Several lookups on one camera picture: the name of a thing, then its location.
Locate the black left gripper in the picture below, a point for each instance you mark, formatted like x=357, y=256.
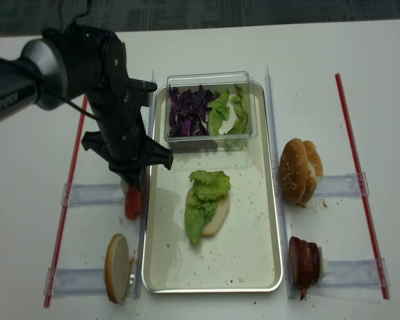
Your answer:
x=122, y=140

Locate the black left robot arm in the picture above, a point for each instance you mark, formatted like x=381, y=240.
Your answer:
x=63, y=65

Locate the clear holder upper right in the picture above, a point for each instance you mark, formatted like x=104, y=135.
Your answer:
x=349, y=185

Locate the sliced meat patties stack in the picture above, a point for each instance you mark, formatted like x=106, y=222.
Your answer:
x=305, y=264

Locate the purple cabbage leaves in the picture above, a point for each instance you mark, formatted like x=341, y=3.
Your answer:
x=187, y=116

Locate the sesame bun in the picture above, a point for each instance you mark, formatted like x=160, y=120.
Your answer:
x=314, y=173
x=293, y=170

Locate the red tomato slice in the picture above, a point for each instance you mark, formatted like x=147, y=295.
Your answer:
x=137, y=201

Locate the left red straw rod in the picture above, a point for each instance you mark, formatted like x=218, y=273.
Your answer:
x=65, y=213

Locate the clear holder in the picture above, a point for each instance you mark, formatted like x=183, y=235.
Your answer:
x=77, y=194
x=61, y=282
x=362, y=273
x=349, y=185

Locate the green lettuce in container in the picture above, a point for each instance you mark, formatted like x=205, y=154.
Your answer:
x=228, y=120

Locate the clear holder upper left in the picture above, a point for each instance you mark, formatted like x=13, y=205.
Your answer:
x=77, y=194

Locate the red straw rod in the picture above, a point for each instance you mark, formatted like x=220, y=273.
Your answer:
x=65, y=213
x=368, y=216

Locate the remaining tomato slices stack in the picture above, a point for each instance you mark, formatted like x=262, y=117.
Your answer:
x=129, y=212

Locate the sesame bun front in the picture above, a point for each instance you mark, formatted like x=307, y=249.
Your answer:
x=293, y=170

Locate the bun half left holder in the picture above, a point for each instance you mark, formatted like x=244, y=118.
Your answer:
x=117, y=268

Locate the white metal tray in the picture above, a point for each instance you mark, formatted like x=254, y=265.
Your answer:
x=245, y=254

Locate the bottom bun on tray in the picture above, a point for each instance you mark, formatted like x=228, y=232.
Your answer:
x=212, y=227

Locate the lettuce leaf on bun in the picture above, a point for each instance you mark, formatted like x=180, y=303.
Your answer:
x=208, y=187

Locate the white stopper behind meat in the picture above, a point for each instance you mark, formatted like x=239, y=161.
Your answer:
x=323, y=266

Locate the right red straw rod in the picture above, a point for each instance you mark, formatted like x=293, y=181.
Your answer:
x=368, y=216

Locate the clear holder lower right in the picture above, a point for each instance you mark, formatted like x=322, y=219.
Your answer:
x=362, y=273

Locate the clear plastic container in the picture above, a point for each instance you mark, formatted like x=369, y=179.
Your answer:
x=185, y=82

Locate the clear holder lower left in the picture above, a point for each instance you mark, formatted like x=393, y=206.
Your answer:
x=61, y=282

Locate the sesame bun rear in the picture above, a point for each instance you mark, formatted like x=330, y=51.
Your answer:
x=314, y=173

